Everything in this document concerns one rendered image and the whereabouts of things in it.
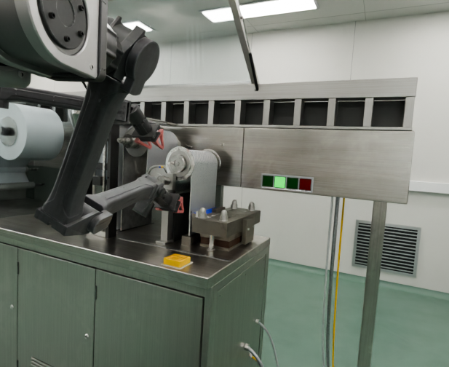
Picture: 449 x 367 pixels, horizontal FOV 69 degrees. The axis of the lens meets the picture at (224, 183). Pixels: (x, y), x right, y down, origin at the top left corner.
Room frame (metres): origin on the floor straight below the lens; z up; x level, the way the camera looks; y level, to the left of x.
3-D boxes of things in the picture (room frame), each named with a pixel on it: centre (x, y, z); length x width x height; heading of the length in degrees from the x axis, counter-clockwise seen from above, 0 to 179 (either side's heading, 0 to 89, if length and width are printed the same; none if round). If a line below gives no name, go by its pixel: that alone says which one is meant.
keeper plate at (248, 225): (1.48, -0.12, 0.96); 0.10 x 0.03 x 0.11; 155
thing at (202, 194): (1.52, 0.09, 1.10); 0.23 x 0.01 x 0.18; 155
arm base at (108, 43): (0.50, 0.21, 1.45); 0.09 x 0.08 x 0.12; 81
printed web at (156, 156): (1.60, 0.26, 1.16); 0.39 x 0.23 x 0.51; 65
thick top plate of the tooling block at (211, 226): (1.50, -0.03, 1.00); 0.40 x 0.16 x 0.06; 155
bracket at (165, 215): (1.41, 0.25, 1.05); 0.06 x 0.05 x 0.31; 155
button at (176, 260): (1.15, 0.15, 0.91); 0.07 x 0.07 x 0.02; 65
